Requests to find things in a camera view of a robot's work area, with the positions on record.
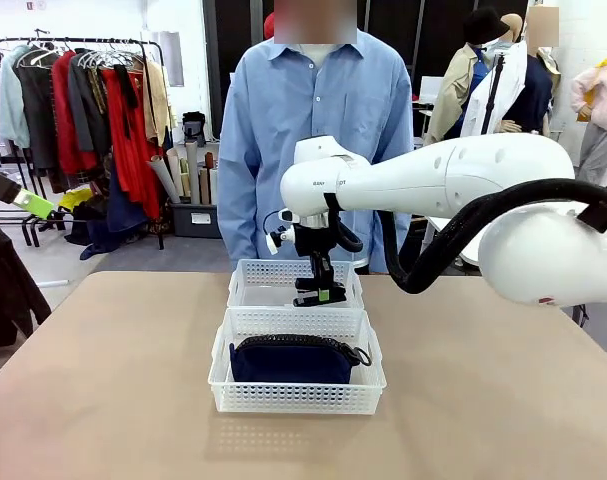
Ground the slanted grey cardboard roll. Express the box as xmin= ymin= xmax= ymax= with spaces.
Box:
xmin=147 ymin=154 xmax=183 ymax=204

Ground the red dress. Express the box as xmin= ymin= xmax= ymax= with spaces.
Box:
xmin=101 ymin=67 xmax=163 ymax=221

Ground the navy zipper pouch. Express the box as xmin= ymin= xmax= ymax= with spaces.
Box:
xmin=228 ymin=333 xmax=373 ymax=385

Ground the tall grey cardboard roll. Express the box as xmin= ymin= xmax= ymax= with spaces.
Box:
xmin=184 ymin=140 xmax=201 ymax=205

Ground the person in pink sweater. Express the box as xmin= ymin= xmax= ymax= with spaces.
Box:
xmin=570 ymin=42 xmax=607 ymax=187

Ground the red jacket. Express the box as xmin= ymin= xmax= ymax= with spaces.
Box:
xmin=51 ymin=49 xmax=100 ymax=177

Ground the black metal clothes rack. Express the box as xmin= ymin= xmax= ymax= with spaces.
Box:
xmin=0 ymin=37 xmax=167 ymax=251

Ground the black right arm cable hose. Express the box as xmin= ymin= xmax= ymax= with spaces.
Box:
xmin=324 ymin=178 xmax=607 ymax=295

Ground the person in blue shirt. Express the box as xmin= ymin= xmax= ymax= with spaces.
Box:
xmin=216 ymin=0 xmax=415 ymax=275

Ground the black tripod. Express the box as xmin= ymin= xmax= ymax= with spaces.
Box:
xmin=480 ymin=49 xmax=507 ymax=136

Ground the black jacket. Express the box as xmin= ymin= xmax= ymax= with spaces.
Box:
xmin=0 ymin=209 xmax=53 ymax=349

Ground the yellow garment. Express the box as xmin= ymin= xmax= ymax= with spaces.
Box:
xmin=57 ymin=188 xmax=92 ymax=212

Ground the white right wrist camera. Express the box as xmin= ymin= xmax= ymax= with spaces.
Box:
xmin=263 ymin=209 xmax=297 ymax=257

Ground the mannequin in navy top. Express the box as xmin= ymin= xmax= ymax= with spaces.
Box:
xmin=518 ymin=5 xmax=560 ymax=137

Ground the black hat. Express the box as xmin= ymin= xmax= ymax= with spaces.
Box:
xmin=463 ymin=5 xmax=508 ymax=49

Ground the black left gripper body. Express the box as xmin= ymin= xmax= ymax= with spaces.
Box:
xmin=0 ymin=163 xmax=23 ymax=204

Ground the grey jacket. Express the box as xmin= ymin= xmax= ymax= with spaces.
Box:
xmin=67 ymin=51 xmax=115 ymax=155

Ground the person's left forearm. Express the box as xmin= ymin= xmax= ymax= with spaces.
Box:
xmin=362 ymin=210 xmax=414 ymax=275

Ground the beige trench coat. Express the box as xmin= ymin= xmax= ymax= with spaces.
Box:
xmin=425 ymin=42 xmax=484 ymax=147

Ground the cream cardboard roll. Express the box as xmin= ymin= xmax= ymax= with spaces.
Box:
xmin=197 ymin=167 xmax=219 ymax=205

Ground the white shirt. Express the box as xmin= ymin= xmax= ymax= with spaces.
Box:
xmin=460 ymin=39 xmax=529 ymax=139

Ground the person's right forearm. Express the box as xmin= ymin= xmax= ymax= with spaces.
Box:
xmin=216 ymin=159 xmax=264 ymax=271

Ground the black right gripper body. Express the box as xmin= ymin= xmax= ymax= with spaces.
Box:
xmin=293 ymin=224 xmax=338 ymax=257

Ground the black appliance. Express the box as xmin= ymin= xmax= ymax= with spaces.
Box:
xmin=182 ymin=112 xmax=207 ymax=149

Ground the pale blue fuzzy coat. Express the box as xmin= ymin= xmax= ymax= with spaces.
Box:
xmin=0 ymin=44 xmax=33 ymax=150

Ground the white hanging panel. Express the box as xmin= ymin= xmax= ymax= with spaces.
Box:
xmin=142 ymin=29 xmax=185 ymax=89

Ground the white perforated plastic basket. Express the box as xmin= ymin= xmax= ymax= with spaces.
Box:
xmin=226 ymin=258 xmax=365 ymax=310
xmin=207 ymin=308 xmax=388 ymax=416

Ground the grey storage bin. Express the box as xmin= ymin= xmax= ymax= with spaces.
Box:
xmin=171 ymin=202 xmax=223 ymax=240

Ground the beige jacket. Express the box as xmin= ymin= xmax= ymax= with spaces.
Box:
xmin=142 ymin=59 xmax=178 ymax=147

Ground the navy garment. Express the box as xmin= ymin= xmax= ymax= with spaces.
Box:
xmin=80 ymin=159 xmax=150 ymax=261

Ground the dark grey coat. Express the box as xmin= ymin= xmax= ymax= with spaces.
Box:
xmin=16 ymin=49 xmax=65 ymax=172

